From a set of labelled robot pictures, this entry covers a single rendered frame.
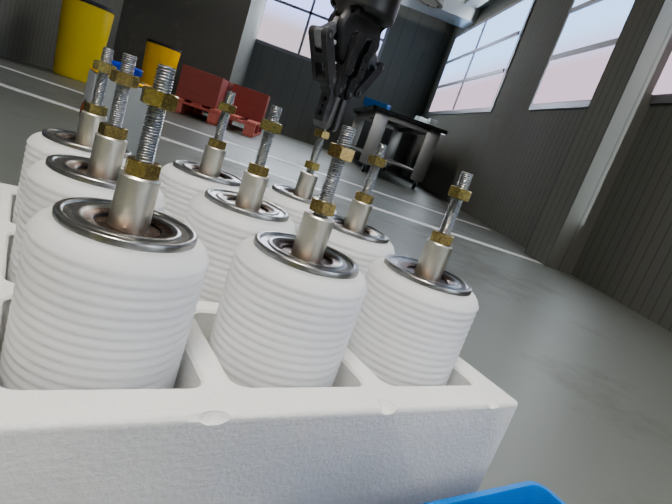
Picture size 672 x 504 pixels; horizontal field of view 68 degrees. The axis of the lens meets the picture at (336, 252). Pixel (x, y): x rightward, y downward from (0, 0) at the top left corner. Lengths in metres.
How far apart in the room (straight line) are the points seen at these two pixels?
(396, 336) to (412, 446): 0.08
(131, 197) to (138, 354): 0.08
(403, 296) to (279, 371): 0.11
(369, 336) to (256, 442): 0.14
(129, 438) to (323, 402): 0.11
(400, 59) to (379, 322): 8.28
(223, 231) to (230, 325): 0.10
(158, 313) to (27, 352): 0.07
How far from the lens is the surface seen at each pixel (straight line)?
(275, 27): 8.54
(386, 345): 0.39
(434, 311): 0.38
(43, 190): 0.39
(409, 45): 8.67
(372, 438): 0.36
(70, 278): 0.27
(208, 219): 0.41
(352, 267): 0.35
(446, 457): 0.43
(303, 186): 0.59
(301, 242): 0.34
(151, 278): 0.26
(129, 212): 0.29
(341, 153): 0.33
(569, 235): 3.21
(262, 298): 0.31
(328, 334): 0.32
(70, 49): 5.43
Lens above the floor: 0.34
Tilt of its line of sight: 13 degrees down
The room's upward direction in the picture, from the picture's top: 19 degrees clockwise
